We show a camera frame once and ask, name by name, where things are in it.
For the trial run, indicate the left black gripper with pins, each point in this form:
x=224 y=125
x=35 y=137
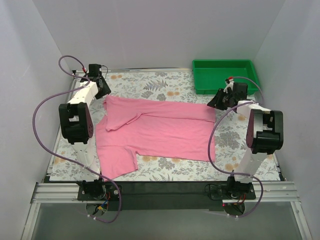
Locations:
x=101 y=86

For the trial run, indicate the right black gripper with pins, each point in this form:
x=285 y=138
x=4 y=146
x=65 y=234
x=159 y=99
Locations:
x=221 y=99

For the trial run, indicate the pink t shirt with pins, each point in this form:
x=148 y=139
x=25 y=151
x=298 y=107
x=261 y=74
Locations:
x=167 y=129

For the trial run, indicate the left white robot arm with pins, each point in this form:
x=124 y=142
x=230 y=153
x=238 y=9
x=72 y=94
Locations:
x=75 y=119

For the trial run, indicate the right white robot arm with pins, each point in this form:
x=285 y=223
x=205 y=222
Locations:
x=264 y=135

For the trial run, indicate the green plastic bin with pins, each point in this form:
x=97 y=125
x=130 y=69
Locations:
x=209 y=75

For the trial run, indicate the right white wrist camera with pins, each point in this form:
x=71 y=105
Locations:
x=229 y=85

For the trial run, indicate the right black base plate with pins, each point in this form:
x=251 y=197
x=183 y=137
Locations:
x=223 y=192

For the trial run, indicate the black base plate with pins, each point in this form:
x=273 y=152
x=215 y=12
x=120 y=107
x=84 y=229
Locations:
x=97 y=191
x=223 y=192

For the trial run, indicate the aluminium frame rail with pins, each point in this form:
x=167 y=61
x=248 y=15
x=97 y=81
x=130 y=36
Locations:
x=162 y=195

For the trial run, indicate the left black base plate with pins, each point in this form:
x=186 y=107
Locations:
x=97 y=191

